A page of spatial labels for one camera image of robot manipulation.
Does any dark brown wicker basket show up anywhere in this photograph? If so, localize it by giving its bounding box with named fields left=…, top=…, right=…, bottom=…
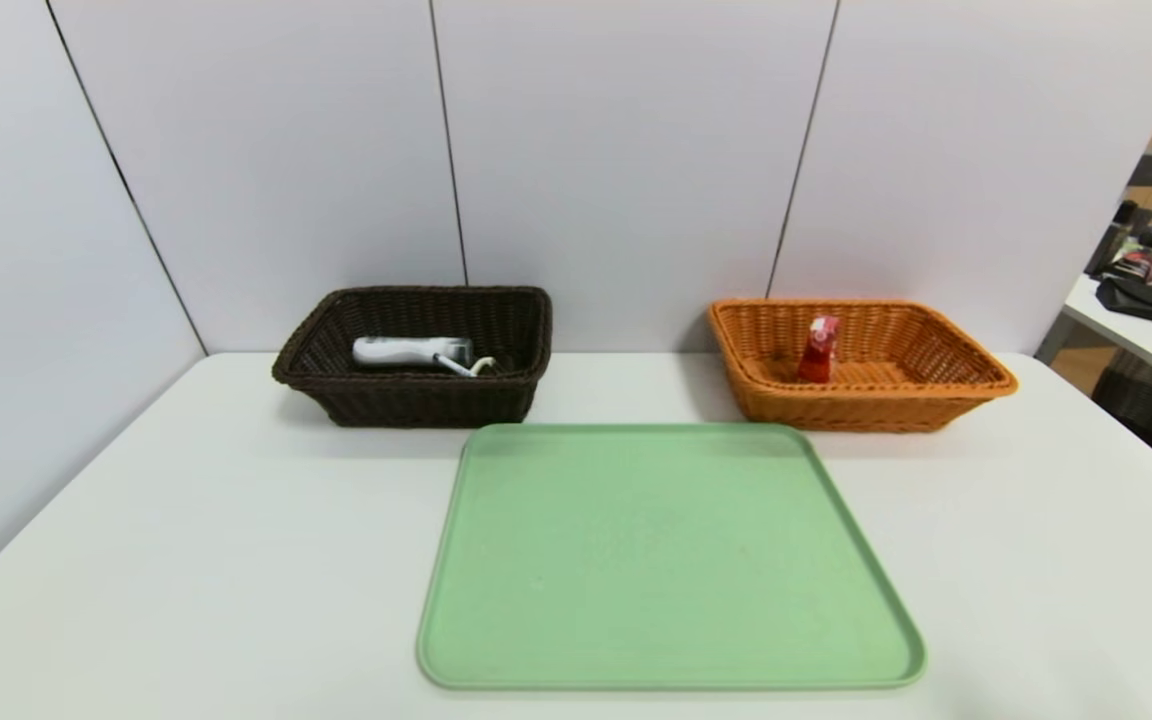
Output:
left=272, top=286, right=553, bottom=429

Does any red drink carton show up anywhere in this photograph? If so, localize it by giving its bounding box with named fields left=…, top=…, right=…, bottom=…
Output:
left=798, top=315, right=842, bottom=384

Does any orange wicker basket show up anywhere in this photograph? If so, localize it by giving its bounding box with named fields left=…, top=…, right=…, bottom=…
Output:
left=707, top=298, right=1020, bottom=433

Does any white bottle with clear cap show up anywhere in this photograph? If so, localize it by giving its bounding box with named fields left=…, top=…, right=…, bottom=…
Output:
left=351, top=336, right=475, bottom=371

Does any light green plastic tray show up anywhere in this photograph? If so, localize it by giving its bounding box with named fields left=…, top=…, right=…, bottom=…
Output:
left=416, top=423, right=927, bottom=691

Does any white side table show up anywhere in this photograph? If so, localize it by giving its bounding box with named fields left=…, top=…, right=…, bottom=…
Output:
left=1034, top=275, right=1152, bottom=393

